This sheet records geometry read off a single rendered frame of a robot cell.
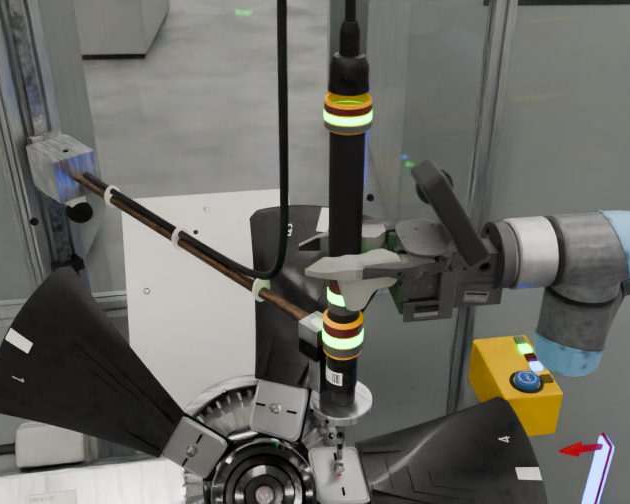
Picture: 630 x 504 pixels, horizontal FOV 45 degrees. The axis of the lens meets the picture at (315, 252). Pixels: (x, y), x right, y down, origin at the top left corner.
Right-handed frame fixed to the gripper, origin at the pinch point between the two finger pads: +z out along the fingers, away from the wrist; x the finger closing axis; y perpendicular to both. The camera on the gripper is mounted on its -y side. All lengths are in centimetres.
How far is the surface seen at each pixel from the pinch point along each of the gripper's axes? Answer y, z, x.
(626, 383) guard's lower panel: 89, -92, 70
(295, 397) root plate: 23.1, 1.6, 4.7
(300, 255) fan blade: 11.0, -0.9, 17.4
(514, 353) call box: 43, -40, 32
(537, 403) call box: 45, -40, 21
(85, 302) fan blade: 10.5, 24.9, 10.1
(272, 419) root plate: 26.5, 4.4, 4.9
